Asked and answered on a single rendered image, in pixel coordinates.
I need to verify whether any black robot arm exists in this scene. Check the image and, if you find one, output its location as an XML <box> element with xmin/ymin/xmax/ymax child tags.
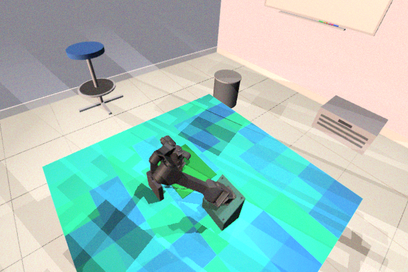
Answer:
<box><xmin>148</xmin><ymin>136</ymin><xmax>237</xmax><ymax>208</ymax></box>

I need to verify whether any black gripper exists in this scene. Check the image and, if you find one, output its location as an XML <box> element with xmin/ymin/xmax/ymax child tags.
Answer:
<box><xmin>172</xmin><ymin>150</ymin><xmax>191</xmax><ymax>171</ymax></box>

